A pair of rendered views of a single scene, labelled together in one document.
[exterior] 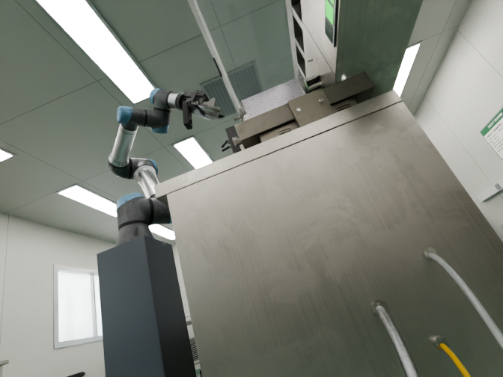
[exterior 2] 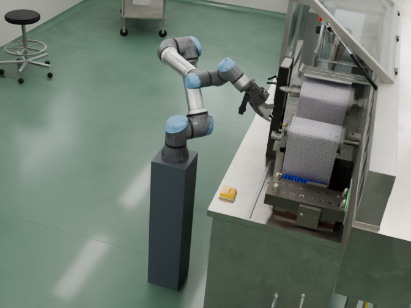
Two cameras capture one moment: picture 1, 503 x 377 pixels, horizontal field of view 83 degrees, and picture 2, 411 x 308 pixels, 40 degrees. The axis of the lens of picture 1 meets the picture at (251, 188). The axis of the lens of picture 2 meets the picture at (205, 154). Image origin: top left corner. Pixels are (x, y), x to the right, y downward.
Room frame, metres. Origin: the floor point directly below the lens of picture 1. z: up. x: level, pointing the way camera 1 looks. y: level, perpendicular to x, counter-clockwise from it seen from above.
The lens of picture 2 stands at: (-1.47, -0.06, 2.56)
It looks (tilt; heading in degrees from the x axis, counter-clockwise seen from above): 32 degrees down; 9
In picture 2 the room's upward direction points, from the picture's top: 5 degrees clockwise
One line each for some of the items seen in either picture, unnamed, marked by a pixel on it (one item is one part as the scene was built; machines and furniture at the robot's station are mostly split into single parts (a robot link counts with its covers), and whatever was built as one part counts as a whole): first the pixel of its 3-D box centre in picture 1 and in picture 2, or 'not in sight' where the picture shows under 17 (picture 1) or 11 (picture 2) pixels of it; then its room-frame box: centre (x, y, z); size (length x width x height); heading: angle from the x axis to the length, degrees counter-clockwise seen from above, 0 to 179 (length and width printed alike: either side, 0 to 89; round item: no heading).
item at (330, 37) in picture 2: not in sight; (337, 35); (1.64, -0.25, 1.50); 0.14 x 0.14 x 0.06
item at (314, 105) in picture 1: (311, 110); (307, 217); (0.65, -0.23, 0.97); 0.10 x 0.03 x 0.11; 85
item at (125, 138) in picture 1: (123, 146); (178, 63); (1.08, 0.52, 1.43); 0.49 x 0.11 x 0.12; 40
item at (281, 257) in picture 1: (333, 312); (302, 171); (1.87, -0.22, 0.43); 2.52 x 0.64 x 0.86; 175
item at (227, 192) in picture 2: not in sight; (228, 192); (0.80, 0.17, 0.91); 0.07 x 0.07 x 0.02; 85
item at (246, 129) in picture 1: (304, 122); (309, 198); (0.74, -0.22, 1.00); 0.40 x 0.16 x 0.06; 85
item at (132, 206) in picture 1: (133, 211); (177, 129); (1.06, 0.50, 1.07); 0.13 x 0.12 x 0.14; 130
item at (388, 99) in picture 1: (302, 241); (311, 113); (1.87, -0.20, 0.88); 2.52 x 0.66 x 0.04; 175
